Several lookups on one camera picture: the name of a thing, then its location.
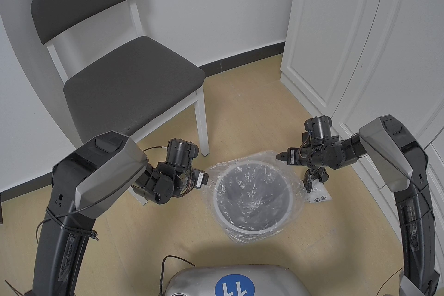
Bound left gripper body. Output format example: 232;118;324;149
173;168;210;197

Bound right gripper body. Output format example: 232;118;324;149
286;145;315;168

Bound black plastic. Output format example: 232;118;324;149
302;166;330;193

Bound clear plastic bag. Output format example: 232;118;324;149
202;150;307;244

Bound clear printed wrapper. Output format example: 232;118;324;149
305;184;332;204

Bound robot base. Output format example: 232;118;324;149
163;265;313;296

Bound white trash bin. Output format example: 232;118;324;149
213;159;293;234

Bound white chair dark grey cushions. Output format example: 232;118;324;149
31;0;209;207

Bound white wardrobe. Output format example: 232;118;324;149
280;0;444;236

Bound black cable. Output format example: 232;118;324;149
376;272;403;296
159;255;196;296

